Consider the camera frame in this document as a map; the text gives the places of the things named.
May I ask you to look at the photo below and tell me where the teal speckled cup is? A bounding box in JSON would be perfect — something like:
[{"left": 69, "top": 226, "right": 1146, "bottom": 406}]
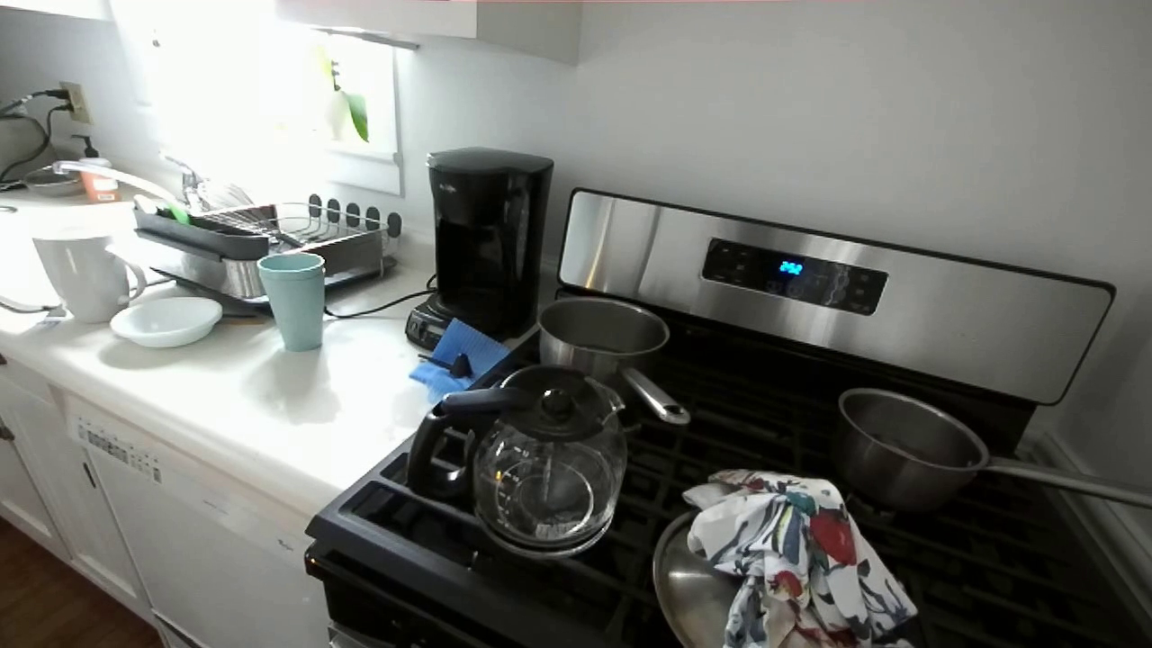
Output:
[{"left": 252, "top": 249, "right": 331, "bottom": 357}]

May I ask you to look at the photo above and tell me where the glass coffee carafe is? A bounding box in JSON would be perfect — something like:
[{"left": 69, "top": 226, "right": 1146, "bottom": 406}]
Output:
[{"left": 405, "top": 363, "right": 634, "bottom": 567}]

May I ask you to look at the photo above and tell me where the black coffee maker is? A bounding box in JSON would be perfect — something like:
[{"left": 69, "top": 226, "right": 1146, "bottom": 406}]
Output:
[{"left": 405, "top": 144, "right": 557, "bottom": 353}]

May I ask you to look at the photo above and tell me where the white strip with round holes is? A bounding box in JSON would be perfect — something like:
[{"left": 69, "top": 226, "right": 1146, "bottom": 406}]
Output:
[{"left": 299, "top": 189, "right": 412, "bottom": 241}]

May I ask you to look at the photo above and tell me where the small orange container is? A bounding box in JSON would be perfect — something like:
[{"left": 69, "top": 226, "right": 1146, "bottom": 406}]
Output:
[{"left": 75, "top": 165, "right": 124, "bottom": 205}]

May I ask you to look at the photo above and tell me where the black power cord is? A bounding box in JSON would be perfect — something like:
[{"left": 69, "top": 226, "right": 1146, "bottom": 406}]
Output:
[{"left": 0, "top": 84, "right": 79, "bottom": 196}]

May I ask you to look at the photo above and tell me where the white wall cabinet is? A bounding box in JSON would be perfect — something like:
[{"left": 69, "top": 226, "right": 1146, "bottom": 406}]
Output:
[{"left": 274, "top": 0, "right": 586, "bottom": 69}]

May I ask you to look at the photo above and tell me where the black steel gas stove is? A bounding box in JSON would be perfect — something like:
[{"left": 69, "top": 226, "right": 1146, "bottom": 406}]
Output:
[{"left": 303, "top": 189, "right": 1152, "bottom": 648}]

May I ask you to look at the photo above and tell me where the white base cabinet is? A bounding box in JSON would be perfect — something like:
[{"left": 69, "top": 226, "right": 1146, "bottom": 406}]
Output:
[{"left": 0, "top": 353, "right": 340, "bottom": 648}]

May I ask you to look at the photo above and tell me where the white wall outlet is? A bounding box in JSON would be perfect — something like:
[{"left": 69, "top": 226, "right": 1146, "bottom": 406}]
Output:
[{"left": 57, "top": 81, "right": 96, "bottom": 127}]

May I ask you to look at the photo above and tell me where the white ceramic mug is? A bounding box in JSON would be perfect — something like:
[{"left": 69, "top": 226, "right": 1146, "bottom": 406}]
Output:
[{"left": 31, "top": 231, "right": 151, "bottom": 324}]

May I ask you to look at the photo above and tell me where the blue cloth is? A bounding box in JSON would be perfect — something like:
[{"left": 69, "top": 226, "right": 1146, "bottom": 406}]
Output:
[{"left": 407, "top": 317, "right": 517, "bottom": 401}]

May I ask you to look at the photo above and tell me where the floral kitchen towel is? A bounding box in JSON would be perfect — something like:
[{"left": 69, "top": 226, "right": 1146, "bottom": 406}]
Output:
[{"left": 679, "top": 469, "right": 922, "bottom": 648}]

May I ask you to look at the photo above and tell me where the chrome faucet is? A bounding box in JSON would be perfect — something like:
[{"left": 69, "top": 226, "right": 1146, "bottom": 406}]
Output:
[{"left": 51, "top": 150, "right": 209, "bottom": 215}]

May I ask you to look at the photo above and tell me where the white shallow bowl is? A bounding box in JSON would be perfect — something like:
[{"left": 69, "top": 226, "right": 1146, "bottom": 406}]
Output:
[{"left": 109, "top": 291, "right": 227, "bottom": 353}]

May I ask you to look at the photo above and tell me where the steel dish rack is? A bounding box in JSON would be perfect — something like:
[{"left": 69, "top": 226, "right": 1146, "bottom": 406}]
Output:
[{"left": 130, "top": 196, "right": 401, "bottom": 306}]

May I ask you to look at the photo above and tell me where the steel saucepan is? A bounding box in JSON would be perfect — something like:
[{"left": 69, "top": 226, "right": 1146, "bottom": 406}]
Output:
[
  {"left": 835, "top": 387, "right": 1152, "bottom": 517},
  {"left": 533, "top": 294, "right": 694, "bottom": 432}
]

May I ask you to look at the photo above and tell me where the steel frying pan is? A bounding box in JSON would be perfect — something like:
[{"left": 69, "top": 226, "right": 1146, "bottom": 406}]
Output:
[{"left": 648, "top": 509, "right": 748, "bottom": 648}]

